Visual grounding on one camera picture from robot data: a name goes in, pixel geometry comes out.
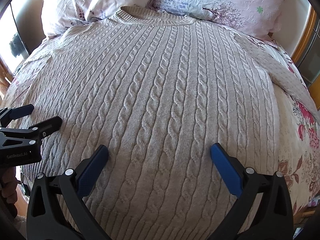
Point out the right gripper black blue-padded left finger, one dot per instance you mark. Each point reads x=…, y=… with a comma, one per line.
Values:
x=56, y=209

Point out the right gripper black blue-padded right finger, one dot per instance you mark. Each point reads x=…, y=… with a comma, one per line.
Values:
x=274, y=217

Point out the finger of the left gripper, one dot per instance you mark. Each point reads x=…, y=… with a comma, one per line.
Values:
x=9, y=114
x=45, y=128

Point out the person's left hand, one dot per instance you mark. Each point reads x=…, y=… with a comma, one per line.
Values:
x=8, y=189

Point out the black monitor screen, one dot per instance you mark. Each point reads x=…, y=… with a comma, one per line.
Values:
x=12, y=46

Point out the floral bed quilt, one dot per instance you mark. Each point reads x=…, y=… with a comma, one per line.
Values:
x=297, y=139

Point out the pink floral left pillow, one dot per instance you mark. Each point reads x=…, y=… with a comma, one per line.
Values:
x=59, y=15

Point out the wooden framed cabinet door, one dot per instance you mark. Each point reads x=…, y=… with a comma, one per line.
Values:
x=306, y=56

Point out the pink lavender right pillow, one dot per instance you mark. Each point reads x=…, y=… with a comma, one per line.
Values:
x=256, y=18

